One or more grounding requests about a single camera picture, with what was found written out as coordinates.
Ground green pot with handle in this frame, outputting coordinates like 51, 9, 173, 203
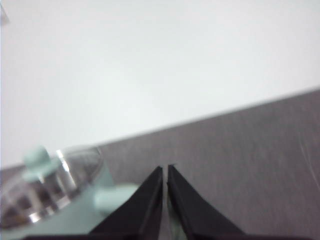
0, 159, 141, 240

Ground glass lid with green knob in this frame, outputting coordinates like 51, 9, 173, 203
0, 144, 105, 230

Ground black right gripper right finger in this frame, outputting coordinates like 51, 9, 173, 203
166, 163, 248, 240

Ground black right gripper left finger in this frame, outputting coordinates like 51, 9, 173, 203
88, 165, 168, 240

